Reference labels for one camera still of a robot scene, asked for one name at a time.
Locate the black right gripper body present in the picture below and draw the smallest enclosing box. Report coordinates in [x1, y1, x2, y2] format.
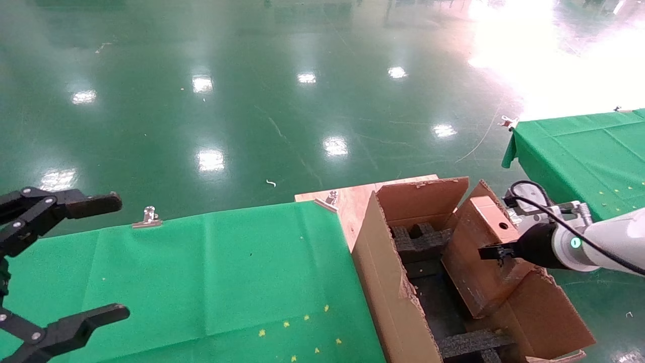
[518, 222, 558, 268]

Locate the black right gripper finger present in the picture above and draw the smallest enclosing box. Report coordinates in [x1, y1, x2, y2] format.
[478, 244, 522, 267]

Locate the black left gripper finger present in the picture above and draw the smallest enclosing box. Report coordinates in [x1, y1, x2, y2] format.
[0, 188, 123, 258]
[0, 303, 131, 363]

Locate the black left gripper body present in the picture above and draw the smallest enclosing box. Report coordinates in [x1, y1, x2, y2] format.
[0, 258, 11, 303]

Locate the tall brown cardboard box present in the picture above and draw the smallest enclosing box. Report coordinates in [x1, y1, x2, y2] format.
[441, 196, 537, 319]

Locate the open brown carton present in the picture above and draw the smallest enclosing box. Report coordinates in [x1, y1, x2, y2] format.
[352, 176, 596, 363]

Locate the small green tablecloth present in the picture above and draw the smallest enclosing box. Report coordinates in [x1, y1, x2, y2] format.
[501, 108, 645, 222]

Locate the large green tablecloth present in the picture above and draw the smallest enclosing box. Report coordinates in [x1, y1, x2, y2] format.
[0, 201, 386, 363]

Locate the silver camera mount bracket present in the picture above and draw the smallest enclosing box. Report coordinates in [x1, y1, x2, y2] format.
[547, 201, 593, 227]

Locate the black camera cable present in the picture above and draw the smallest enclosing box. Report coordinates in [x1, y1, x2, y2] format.
[504, 180, 645, 277]

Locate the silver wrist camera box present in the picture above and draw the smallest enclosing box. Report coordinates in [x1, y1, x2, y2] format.
[505, 183, 547, 227]

